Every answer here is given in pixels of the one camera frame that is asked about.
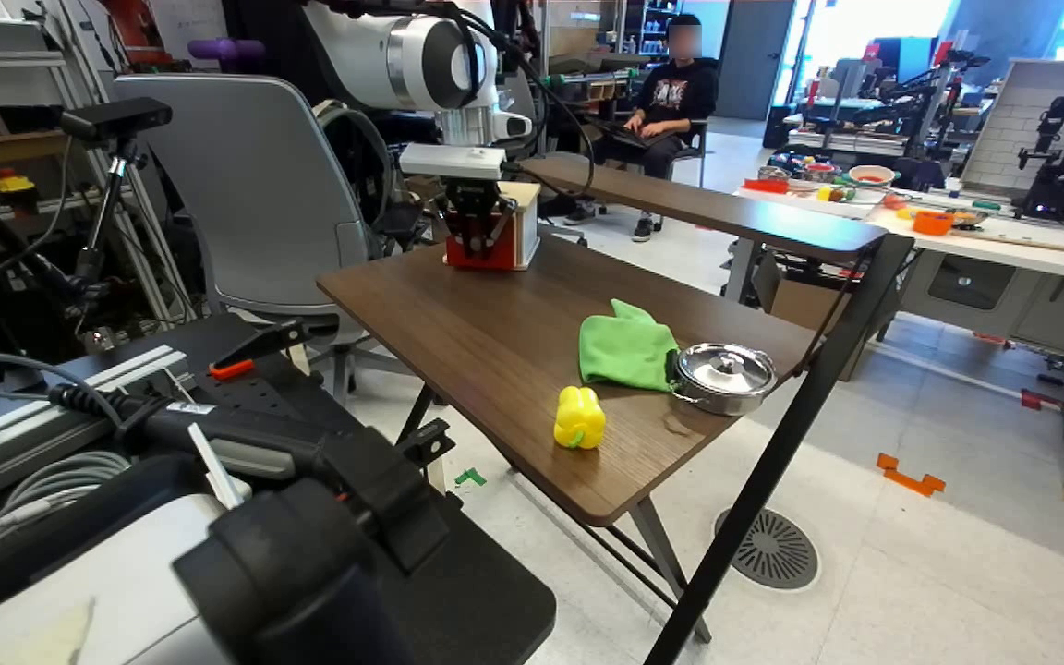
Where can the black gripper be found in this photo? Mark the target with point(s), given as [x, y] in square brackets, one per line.
[472, 208]

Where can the red front wooden drawer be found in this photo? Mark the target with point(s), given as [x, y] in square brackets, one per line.
[494, 248]

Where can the black robot base foreground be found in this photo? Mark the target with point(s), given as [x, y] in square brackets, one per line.
[199, 499]

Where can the wooden box with slot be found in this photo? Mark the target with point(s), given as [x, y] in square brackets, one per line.
[521, 223]

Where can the grey office chair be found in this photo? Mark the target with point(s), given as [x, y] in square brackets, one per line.
[266, 201]

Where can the dark wooden folding table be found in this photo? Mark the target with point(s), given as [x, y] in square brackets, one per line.
[503, 345]

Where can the green cloth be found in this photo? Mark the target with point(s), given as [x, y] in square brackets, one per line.
[630, 349]

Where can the seated person in black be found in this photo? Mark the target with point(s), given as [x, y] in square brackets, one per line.
[668, 108]

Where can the yellow toy pepper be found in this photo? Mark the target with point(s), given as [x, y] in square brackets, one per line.
[577, 419]

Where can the green floor tape marker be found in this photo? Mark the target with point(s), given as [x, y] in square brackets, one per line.
[472, 479]

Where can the silver metal bowl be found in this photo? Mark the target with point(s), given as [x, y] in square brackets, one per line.
[721, 378]

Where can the white workbench with items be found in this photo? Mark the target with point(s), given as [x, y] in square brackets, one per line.
[988, 273]

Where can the round floor drain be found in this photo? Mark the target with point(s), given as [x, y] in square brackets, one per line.
[779, 552]

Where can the orange floor tape marker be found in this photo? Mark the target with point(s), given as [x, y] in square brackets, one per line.
[915, 480]

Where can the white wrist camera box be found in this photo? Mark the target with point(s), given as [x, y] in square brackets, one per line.
[450, 161]

